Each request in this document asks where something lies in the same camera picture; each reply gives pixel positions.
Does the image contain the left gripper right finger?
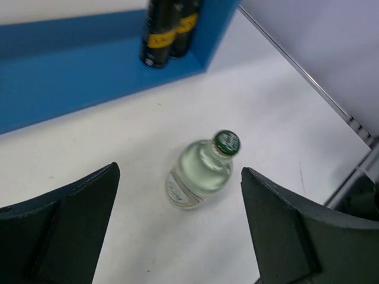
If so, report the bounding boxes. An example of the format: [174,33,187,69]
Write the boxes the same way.
[241,167,378,283]

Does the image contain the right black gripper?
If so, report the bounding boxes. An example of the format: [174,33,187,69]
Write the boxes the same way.
[337,175,378,221]

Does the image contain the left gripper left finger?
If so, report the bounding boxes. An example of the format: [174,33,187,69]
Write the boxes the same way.
[1,162,120,283]

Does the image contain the clear glass bottle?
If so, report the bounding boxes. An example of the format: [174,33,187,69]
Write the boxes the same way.
[165,130,241,209]

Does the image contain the blue and yellow wooden shelf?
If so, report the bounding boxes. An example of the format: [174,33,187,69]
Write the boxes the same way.
[1,1,239,133]

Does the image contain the front black yellow can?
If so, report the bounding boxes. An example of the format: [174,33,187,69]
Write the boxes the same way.
[140,0,183,69]

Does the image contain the black yellow can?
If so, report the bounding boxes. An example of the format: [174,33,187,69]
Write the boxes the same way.
[140,0,183,69]
[170,0,203,58]

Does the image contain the rear black yellow can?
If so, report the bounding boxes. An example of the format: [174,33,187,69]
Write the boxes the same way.
[170,0,203,58]

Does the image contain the aluminium right side rail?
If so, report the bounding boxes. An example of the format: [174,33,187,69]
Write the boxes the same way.
[236,5,379,208]

